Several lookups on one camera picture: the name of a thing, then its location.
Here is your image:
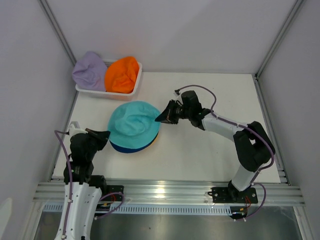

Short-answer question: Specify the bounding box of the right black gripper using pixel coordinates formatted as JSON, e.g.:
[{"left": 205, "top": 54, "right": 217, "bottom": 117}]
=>
[{"left": 155, "top": 99, "right": 192, "bottom": 125}]

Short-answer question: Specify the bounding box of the dark blue bucket hat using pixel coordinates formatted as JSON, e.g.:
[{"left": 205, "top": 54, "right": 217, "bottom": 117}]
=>
[{"left": 110, "top": 136, "right": 158, "bottom": 154}]

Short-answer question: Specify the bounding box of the teal bucket hat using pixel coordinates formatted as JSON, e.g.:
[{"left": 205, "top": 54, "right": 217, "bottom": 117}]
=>
[{"left": 107, "top": 101, "right": 161, "bottom": 150}]

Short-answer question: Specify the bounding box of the orange bucket hat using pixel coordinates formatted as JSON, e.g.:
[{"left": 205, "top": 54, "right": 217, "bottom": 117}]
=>
[{"left": 104, "top": 56, "right": 140, "bottom": 94}]

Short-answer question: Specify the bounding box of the lavender bucket hat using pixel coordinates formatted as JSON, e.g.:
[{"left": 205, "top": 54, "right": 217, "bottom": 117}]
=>
[{"left": 72, "top": 51, "right": 108, "bottom": 92}]

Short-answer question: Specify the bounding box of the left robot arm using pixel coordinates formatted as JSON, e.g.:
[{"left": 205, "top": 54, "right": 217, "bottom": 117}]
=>
[{"left": 54, "top": 127, "right": 110, "bottom": 240}]

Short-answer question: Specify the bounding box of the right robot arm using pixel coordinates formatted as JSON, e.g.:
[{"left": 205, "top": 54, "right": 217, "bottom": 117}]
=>
[{"left": 155, "top": 90, "right": 276, "bottom": 204}]

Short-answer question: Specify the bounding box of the white plastic bin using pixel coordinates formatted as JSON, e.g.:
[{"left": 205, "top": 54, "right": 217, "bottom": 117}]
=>
[{"left": 75, "top": 62, "right": 143, "bottom": 102}]

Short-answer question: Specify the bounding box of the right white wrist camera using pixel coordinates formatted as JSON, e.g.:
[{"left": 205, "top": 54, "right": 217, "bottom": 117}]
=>
[{"left": 174, "top": 89, "right": 182, "bottom": 102}]

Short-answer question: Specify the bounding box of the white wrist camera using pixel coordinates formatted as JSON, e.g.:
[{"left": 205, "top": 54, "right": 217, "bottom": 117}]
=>
[
  {"left": 68, "top": 121, "right": 87, "bottom": 137},
  {"left": 174, "top": 89, "right": 182, "bottom": 102}
]

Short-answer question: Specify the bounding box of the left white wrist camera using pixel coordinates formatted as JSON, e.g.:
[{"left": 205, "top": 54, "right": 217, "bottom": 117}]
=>
[{"left": 68, "top": 121, "right": 87, "bottom": 137}]

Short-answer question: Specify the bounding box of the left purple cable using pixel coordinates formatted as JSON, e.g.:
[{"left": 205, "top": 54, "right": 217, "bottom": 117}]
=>
[{"left": 54, "top": 129, "right": 76, "bottom": 238}]

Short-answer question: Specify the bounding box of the purple cable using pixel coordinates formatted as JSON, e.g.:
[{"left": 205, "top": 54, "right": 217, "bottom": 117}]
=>
[
  {"left": 174, "top": 85, "right": 276, "bottom": 173},
  {"left": 54, "top": 129, "right": 76, "bottom": 238}
]

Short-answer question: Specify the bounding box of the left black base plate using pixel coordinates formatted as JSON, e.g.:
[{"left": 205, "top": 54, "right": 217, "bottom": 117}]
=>
[{"left": 103, "top": 185, "right": 125, "bottom": 202}]

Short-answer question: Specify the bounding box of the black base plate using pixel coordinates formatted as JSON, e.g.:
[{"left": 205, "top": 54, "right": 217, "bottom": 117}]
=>
[
  {"left": 103, "top": 185, "right": 125, "bottom": 202},
  {"left": 207, "top": 187, "right": 258, "bottom": 204}
]

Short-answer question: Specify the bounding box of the aluminium mounting rail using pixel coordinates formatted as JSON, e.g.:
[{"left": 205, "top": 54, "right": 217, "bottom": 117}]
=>
[{"left": 33, "top": 178, "right": 306, "bottom": 207}]

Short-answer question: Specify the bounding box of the white slotted cable duct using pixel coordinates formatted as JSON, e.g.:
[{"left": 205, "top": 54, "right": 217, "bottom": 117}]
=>
[{"left": 43, "top": 203, "right": 232, "bottom": 216}]

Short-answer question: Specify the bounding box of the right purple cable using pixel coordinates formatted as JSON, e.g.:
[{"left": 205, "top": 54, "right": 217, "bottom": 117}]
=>
[{"left": 174, "top": 85, "right": 276, "bottom": 173}]

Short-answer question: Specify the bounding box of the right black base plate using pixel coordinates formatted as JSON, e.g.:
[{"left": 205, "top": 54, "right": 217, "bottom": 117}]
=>
[{"left": 207, "top": 187, "right": 258, "bottom": 204}]

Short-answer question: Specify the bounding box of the right aluminium table rail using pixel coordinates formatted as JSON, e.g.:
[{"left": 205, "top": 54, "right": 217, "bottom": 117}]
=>
[{"left": 252, "top": 74, "right": 291, "bottom": 186}]

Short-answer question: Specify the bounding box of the left aluminium frame post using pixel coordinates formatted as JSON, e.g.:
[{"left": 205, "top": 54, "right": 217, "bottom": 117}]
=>
[{"left": 37, "top": 0, "right": 77, "bottom": 66}]

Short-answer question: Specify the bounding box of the aluminium frame post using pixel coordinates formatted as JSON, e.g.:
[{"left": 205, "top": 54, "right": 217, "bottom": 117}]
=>
[
  {"left": 254, "top": 0, "right": 306, "bottom": 81},
  {"left": 37, "top": 0, "right": 77, "bottom": 66}
]

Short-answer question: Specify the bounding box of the right aluminium frame post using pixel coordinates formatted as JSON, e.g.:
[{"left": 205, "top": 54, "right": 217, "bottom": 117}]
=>
[{"left": 254, "top": 0, "right": 306, "bottom": 81}]

